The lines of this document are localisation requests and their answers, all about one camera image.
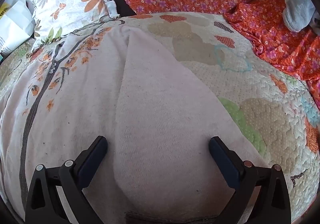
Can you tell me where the pale pink tree-print sweater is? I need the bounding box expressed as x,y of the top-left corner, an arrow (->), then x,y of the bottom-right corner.
0,25 -> 275,224

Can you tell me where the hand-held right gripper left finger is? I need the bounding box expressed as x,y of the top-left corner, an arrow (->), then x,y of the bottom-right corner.
25,136 -> 108,224

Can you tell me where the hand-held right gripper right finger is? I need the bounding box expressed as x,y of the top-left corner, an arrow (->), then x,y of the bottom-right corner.
209,136 -> 292,224

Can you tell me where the heart-print quilt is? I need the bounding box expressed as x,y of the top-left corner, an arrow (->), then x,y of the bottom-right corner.
0,12 -> 320,224

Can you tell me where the grey white fluffy cloth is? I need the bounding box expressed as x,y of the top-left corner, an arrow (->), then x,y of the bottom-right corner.
282,0 -> 317,33

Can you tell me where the white floral pillow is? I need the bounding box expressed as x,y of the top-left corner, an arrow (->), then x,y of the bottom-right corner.
31,0 -> 121,50

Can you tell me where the grey white striped cloth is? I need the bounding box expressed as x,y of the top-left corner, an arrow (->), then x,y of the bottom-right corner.
0,0 -> 37,55

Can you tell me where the orange floral sheet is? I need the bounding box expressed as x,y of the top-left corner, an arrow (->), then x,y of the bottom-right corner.
224,0 -> 320,104

